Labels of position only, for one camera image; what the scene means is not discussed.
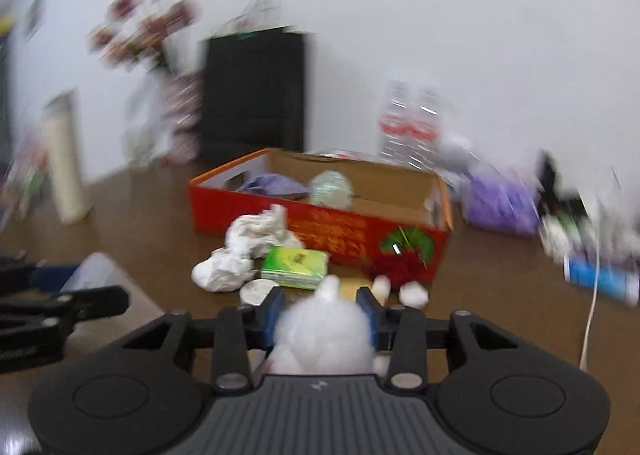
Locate white round speaker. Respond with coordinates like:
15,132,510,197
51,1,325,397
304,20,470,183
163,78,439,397
440,134,477,172

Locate dried rose bouquet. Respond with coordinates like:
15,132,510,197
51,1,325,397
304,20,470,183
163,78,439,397
89,0,202,73

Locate black paper bag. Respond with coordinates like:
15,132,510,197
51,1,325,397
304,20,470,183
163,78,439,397
199,0,308,162

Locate purple plastic bag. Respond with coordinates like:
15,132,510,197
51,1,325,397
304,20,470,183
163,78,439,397
460,169,542,237

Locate white round lid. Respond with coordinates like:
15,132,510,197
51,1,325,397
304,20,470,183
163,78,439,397
239,279,279,307

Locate clear water bottle red label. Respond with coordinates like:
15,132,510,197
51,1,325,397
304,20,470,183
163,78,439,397
377,80,414,166
410,85,447,172

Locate pink mottled vase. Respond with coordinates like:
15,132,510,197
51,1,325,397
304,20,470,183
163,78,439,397
159,71,204,164

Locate green tissue packet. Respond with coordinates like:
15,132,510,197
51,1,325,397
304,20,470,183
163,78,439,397
260,245,330,291

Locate clear plastic pouch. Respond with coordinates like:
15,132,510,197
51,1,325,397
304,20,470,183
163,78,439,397
65,252,166,331

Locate purple crumpled cloth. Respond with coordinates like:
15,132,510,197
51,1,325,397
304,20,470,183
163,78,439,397
234,173,312,200

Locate pale green plastic bag ball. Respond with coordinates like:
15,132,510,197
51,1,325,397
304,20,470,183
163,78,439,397
308,170,354,208

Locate white and red packet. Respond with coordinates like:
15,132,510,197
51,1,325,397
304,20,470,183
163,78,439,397
317,149,378,162

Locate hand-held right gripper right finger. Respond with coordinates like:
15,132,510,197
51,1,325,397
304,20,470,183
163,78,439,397
356,286,522,393

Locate cream thermos bottle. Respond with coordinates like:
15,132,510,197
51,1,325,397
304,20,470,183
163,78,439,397
41,89,94,226

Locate blue tube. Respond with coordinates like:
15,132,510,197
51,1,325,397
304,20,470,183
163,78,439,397
564,254,640,307

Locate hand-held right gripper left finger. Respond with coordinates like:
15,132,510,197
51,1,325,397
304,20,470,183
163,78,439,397
122,286,287,395

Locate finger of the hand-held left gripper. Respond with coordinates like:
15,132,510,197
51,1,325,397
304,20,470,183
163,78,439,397
0,250,82,295
0,285,131,374

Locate black desk gadget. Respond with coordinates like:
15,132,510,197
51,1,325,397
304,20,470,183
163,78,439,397
536,149,583,208

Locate white tissue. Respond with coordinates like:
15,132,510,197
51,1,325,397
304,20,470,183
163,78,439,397
224,204,303,262
191,247,259,294

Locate white cable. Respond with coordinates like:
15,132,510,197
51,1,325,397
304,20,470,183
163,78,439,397
579,195,602,371

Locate red cardboard box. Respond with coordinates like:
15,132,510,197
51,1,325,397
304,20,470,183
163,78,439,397
189,147,454,287

